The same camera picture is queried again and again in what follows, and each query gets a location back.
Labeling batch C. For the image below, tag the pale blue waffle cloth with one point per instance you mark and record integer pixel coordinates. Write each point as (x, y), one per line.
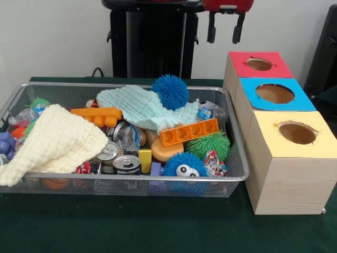
(137, 105)

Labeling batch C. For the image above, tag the dark green table cloth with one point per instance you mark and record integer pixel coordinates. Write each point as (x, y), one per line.
(158, 226)

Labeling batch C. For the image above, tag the long orange toy brick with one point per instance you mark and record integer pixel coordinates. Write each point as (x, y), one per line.
(189, 132)

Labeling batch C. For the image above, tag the crushed clear plastic bottle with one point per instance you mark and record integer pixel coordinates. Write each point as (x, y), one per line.
(210, 112)

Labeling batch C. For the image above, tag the shallow clear mesh bin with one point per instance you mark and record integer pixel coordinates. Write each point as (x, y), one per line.
(68, 95)

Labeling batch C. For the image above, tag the plain blue spiky ball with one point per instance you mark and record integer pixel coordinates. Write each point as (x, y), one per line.
(169, 92)

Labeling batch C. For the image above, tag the wooden box with three holes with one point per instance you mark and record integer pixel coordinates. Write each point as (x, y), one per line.
(284, 184)

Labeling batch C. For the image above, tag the cream yellow knitted cloth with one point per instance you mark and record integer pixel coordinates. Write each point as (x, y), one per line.
(52, 142)

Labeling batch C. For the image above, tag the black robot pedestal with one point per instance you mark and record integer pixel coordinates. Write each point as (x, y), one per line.
(152, 42)

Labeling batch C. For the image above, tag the black upright panel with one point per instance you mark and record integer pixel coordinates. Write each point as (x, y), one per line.
(326, 52)

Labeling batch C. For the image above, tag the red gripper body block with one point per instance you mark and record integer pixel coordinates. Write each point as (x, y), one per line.
(227, 5)

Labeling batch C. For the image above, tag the silver drink can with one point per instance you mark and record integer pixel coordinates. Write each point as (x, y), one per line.
(109, 151)

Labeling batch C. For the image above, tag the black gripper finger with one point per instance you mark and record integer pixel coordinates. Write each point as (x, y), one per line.
(211, 27)
(239, 27)

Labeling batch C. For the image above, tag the blue spiky ball with eyes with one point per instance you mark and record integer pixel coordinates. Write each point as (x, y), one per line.
(184, 163)

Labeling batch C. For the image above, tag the orange toy brick with studs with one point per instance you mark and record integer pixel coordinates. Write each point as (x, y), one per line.
(95, 113)

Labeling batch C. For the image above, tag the large green spiky ball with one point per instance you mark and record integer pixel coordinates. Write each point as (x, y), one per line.
(210, 145)

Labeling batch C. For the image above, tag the black drink can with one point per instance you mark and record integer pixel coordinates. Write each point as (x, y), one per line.
(126, 163)

